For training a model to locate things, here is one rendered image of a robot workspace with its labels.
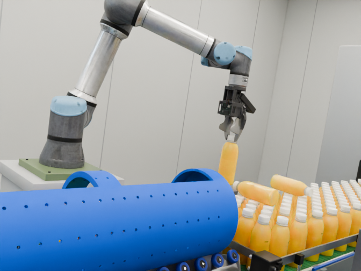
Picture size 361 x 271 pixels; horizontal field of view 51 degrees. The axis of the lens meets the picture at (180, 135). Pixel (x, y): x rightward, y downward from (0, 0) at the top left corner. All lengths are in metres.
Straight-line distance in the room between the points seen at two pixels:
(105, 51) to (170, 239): 0.74
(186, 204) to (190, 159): 4.03
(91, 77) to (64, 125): 0.23
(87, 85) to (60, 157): 0.30
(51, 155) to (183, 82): 3.61
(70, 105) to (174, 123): 3.53
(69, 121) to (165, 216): 0.49
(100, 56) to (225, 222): 0.74
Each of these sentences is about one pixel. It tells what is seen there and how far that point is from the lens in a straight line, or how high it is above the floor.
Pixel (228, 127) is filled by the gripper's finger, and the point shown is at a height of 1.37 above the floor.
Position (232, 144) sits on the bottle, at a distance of 1.51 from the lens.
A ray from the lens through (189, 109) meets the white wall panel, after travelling 4.90.
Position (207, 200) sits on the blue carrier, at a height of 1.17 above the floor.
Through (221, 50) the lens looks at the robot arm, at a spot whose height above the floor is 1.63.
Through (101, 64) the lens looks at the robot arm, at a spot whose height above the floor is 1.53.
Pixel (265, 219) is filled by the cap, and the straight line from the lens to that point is 1.36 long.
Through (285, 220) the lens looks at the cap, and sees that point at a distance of 1.39.
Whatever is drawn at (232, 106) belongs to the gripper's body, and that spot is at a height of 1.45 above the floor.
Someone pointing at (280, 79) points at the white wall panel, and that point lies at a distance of 6.24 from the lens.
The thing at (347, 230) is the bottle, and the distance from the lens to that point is 1.83.
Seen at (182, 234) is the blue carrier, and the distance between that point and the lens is 1.06.
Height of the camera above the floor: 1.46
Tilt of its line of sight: 6 degrees down
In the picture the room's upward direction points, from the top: 8 degrees clockwise
